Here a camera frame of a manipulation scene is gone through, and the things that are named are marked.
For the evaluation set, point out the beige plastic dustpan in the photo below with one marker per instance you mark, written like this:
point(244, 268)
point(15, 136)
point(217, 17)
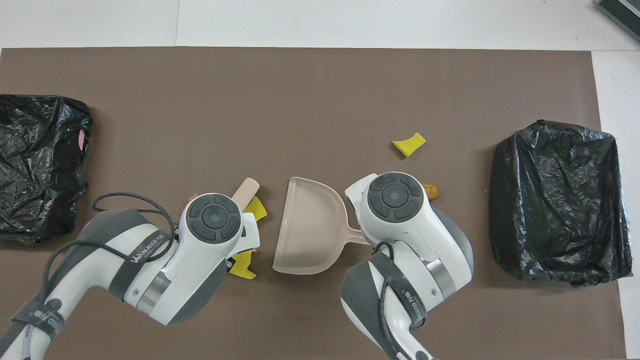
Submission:
point(305, 225)

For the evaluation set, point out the black trash bag bin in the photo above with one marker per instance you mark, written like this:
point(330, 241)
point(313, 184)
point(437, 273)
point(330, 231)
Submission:
point(550, 200)

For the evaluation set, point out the black bag bin pink spot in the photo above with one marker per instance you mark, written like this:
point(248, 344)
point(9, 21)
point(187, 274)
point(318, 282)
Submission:
point(40, 150)

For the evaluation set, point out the dark grey ribbed device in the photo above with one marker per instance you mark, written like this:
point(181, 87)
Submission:
point(622, 12)

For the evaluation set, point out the beige hand brush black bristles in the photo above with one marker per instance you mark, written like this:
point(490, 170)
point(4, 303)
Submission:
point(246, 192)

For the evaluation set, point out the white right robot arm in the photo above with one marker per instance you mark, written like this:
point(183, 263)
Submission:
point(400, 225)

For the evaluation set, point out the brown table mat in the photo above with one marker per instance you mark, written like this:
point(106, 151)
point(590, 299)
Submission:
point(300, 100)

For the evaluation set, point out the yellow sponge piece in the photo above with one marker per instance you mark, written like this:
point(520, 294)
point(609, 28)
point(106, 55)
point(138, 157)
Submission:
point(242, 265)
point(256, 207)
point(409, 145)

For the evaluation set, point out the brown round bread piece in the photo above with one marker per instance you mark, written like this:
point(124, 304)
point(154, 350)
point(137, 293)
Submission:
point(433, 191)

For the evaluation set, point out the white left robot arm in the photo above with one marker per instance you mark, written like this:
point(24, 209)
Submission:
point(200, 250)

